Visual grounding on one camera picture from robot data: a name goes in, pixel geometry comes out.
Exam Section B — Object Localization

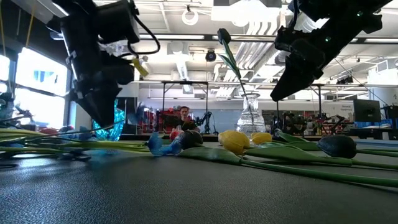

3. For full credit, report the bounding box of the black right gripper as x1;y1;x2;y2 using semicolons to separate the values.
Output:
270;14;383;100

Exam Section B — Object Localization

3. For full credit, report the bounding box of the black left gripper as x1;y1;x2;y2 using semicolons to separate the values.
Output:
62;15;135;129

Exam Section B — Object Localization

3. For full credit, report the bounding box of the blue artificial flower spray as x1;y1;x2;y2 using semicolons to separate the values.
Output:
58;125;183;157

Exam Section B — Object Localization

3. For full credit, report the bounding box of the clear glass vase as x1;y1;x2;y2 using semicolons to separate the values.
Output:
236;92;267;136

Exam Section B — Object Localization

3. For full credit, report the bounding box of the yellow artificial tulip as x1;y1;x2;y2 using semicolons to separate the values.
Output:
248;127;312;149
217;129;398;171

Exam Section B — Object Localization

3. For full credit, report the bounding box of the blue glass vase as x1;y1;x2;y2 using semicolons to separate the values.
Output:
92;98;126;142

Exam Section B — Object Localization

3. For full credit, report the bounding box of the yellow tape tag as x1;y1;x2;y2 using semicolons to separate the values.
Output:
132;57;149;78

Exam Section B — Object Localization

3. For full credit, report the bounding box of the black computer monitor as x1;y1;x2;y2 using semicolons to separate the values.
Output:
353;98;382;123

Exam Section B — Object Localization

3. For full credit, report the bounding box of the person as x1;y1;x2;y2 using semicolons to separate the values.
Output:
176;105;199;131

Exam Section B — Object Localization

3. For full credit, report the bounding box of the black textured table mat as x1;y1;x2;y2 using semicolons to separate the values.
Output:
0;138;398;224

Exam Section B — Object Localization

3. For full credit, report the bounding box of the long ceiling light bar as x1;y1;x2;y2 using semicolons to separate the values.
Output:
139;32;398;44

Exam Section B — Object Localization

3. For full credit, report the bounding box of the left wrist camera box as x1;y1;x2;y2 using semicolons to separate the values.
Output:
95;0;141;44

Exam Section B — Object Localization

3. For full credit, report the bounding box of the white hanging ring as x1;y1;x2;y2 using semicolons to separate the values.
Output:
182;8;200;26

